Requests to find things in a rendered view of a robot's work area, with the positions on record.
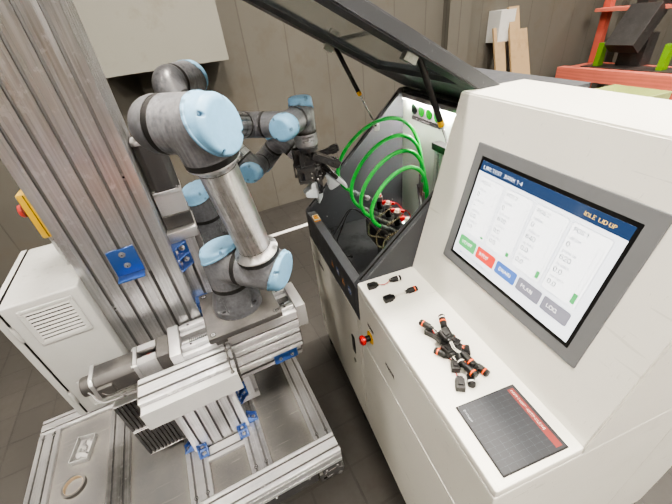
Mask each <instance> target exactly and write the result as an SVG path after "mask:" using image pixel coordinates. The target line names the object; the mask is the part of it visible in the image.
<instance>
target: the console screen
mask: <svg viewBox="0 0 672 504"><path fill-rule="evenodd" d="M671 225H672V214H670V213H668V212H665V211H662V210H660V209H657V208H654V207H652V206H649V205H646V204H644V203H641V202H639V201H636V200H633V199H631V198H628V197H625V196H623V195H620V194H617V193H615V192H612V191H610V190H607V189H604V188H602V187H599V186H596V185H594V184H591V183H588V182H586V181H583V180H581V179H578V178H575V177H573V176H570V175H567V174H565V173H562V172H559V171H557V170H554V169H552V168H549V167H546V166H544V165H541V164H538V163H536V162H533V161H530V160H528V159H525V158H523V157H520V156H517V155H515V154H512V153H509V152H507V151H504V150H502V149H499V148H496V147H494V146H491V145H488V144H486V143H483V142H479V145H478V148H477V151H476V154H475V157H474V160H473V163H472V166H471V169H470V172H469V175H468V178H467V181H466V185H465V188H464V191H463V194H462V197H461V200H460V203H459V206H458V209H457V212H456V215H455V218H454V221H453V225H452V228H451V231H450V234H449V237H448V240H447V243H446V246H445V249H444V252H443V254H444V255H445V256H446V257H447V258H448V259H449V260H451V261H452V262H453V263H454V264H455V265H456V266H457V267H459V268H460V269H461V270H462V271H463V272H464V273H465V274H466V275H468V276H469V277H470V278H471V279H472V280H473V281H474V282H476V283H477V284H478V285H479V286H480V287H481V288H482V289H484V290H485V291H486V292H487V293H488V294H489V295H490V296H491V297H493V298H494V299H495V300H496V301H497V302H498V303H499V304H501V305H502V306H503V307H504V308H505V309H506V310H507V311H509V312H510V313H511V314H512V315H513V316H514V317H515V318H516V319H518V320H519V321H520V322H521V323H522V324H523V325H524V326H526V327H527V328H528V329H529V330H530V331H531V332H532V333H534V334H535V335H536V336H537V337H538V338H539V339H540V340H541V341H543V342H544V343H545V344H546V345H547V346H548V347H549V348H551V349H552V350H553V351H554V352H555V353H556V354H557V355H559V356H560V357H561V358H562V359H563V360H564V361H565V362H566V363H568V364H569V365H570V366H571V367H572V368H575V367H576V366H577V364H578V363H579V361H580V360H581V358H582V357H583V355H584V354H585V352H586V351H587V349H588V348H589V346H590V345H591V343H592V342H593V340H594V339H595V337H596V336H597V334H598V333H599V331H600V330H601V328H602V327H603V325H604V324H605V322H606V321H607V319H608V318H609V317H610V315H611V314H612V312H613V311H614V309H615V308H616V306H617V305H618V303H619V302H620V300H621V299H622V297H623V296H624V294H625V293H626V291H627V290H628V288H629V287H630V285H631V284H632V282H633V281H634V279H635V278H636V276H637V275H638V273H639V272H640V271H641V269H642V268H643V266H644V265H645V263H646V262H647V260H648V259H649V257H650V256H651V254H652V253H653V251H654V250H655V248H656V247H657V245H658V244H659V242H660V241H661V239H662V238H663V236H664V235H665V233H666V232H667V230H668V229H669V227H670V226H671Z"/></svg>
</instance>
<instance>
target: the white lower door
mask: <svg viewBox="0 0 672 504"><path fill-rule="evenodd" d="M312 245H313V255H314V260H315V263H316V269H317V275H318V281H319V287H320V293H321V299H322V305H323V311H324V313H323V315H324V320H325V322H326V327H327V330H328V332H329V334H330V336H331V338H332V341H333V343H334V345H335V347H336V349H337V351H338V354H339V356H340V358H341V360H342V362H343V364H344V367H345V369H346V371H347V373H348V375H349V377H350V380H351V382H352V384H353V386H354V388H355V390H356V393H357V395H358V397H359V399H360V401H361V404H362V406H363V408H364V410H365V412H366V402H365V391H364V381H363V370H362V359H361V348H360V341H359V326H358V316H357V315H356V313H355V311H354V309H353V308H352V306H351V304H350V303H349V301H348V299H347V298H346V296H345V294H344V292H343V291H342V289H341V287H340V286H339V284H338V282H337V281H336V279H335V277H334V275H333V274H332V272H331V270H330V269H329V267H328V265H327V263H326V262H325V260H324V258H323V257H322V255H321V253H320V252H319V250H318V248H317V246H316V245H315V243H314V241H313V240H312Z"/></svg>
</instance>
